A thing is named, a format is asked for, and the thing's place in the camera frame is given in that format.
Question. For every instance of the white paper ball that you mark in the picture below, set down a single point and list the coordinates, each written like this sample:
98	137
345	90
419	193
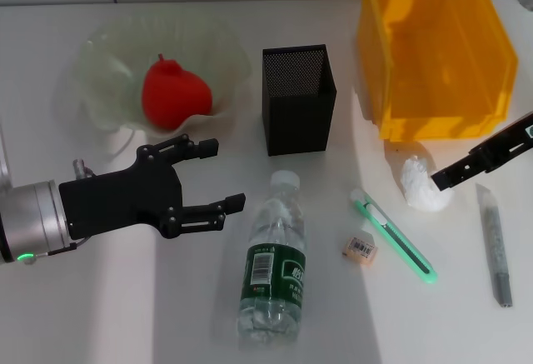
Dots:
416	185

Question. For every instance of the red orange toy fruit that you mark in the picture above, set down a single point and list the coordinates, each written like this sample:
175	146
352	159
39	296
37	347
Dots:
175	93

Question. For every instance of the barcode eraser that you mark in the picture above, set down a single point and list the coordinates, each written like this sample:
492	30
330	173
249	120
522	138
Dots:
359	249

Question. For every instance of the translucent green fruit plate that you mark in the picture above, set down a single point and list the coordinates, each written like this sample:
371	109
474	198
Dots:
108	76

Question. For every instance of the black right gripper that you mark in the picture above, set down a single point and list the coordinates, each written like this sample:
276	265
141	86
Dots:
518	131

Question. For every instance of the green label water bottle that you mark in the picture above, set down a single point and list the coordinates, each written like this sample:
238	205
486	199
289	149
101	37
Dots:
275	264

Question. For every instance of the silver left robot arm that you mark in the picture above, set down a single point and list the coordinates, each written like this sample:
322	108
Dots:
33	218

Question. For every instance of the black mesh pen holder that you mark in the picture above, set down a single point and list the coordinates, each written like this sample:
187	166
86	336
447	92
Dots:
297	122

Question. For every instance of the grey pen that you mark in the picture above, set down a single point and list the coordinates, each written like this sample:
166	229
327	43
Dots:
495	239

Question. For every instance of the yellow plastic bin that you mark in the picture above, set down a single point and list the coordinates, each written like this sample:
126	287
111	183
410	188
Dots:
437	68

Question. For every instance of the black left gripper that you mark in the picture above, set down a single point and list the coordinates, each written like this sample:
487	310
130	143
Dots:
121	201

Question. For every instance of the green utility knife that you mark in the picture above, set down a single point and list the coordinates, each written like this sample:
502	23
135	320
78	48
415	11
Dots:
387	230

